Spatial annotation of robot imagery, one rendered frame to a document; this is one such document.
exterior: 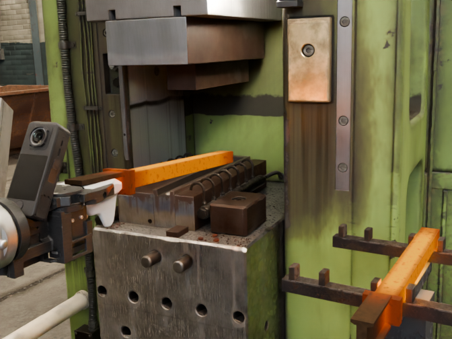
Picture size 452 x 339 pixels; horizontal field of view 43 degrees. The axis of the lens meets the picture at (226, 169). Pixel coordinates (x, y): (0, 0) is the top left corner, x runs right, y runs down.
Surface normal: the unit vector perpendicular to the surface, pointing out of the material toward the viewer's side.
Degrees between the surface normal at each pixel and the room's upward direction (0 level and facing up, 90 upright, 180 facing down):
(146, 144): 90
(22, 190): 60
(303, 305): 90
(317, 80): 90
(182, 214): 90
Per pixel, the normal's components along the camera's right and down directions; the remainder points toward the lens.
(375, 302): -0.03, -0.98
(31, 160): -0.35, -0.32
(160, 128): 0.90, 0.07
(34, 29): -0.49, 0.20
